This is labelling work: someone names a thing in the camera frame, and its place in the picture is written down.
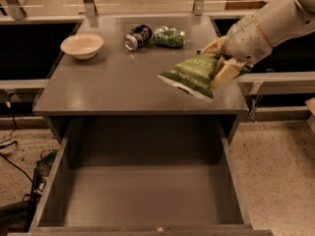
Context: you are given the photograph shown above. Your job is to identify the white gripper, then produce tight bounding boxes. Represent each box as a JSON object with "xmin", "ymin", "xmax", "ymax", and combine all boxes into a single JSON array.
[{"xmin": 201, "ymin": 16, "xmax": 273, "ymax": 89}]

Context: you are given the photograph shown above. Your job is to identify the open grey top drawer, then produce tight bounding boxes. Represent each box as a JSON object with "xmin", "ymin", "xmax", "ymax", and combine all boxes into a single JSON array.
[{"xmin": 9, "ymin": 116, "xmax": 273, "ymax": 236}]

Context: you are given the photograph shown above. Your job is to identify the small green snack bag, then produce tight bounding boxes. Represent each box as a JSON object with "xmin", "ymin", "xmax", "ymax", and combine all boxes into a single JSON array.
[{"xmin": 154, "ymin": 26, "xmax": 185, "ymax": 48}]

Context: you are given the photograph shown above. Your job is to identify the blue soda can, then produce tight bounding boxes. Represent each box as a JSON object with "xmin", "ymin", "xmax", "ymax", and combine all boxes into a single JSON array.
[{"xmin": 124, "ymin": 25, "xmax": 153, "ymax": 51}]

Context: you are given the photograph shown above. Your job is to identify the grey cabinet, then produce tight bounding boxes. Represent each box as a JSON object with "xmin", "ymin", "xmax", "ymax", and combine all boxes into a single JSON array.
[{"xmin": 31, "ymin": 15, "xmax": 249, "ymax": 146}]

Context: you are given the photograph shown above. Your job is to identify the white bowl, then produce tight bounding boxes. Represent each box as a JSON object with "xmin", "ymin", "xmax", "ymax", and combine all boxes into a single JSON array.
[{"xmin": 60, "ymin": 33, "xmax": 103, "ymax": 60}]

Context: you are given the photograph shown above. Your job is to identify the green bag on floor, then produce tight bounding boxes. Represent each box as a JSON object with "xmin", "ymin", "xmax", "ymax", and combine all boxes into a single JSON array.
[{"xmin": 34, "ymin": 149, "xmax": 57, "ymax": 183}]

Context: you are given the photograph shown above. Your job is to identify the black cable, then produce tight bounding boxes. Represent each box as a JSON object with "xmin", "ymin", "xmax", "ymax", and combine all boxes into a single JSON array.
[{"xmin": 0, "ymin": 91, "xmax": 34, "ymax": 185}]

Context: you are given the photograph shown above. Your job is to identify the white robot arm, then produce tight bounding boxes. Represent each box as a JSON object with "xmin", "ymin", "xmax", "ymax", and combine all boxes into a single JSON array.
[{"xmin": 202, "ymin": 0, "xmax": 315, "ymax": 89}]

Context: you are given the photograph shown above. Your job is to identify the green jalapeno chip bag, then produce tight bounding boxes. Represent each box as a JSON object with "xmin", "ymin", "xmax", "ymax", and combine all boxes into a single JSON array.
[{"xmin": 158, "ymin": 53, "xmax": 252, "ymax": 102}]

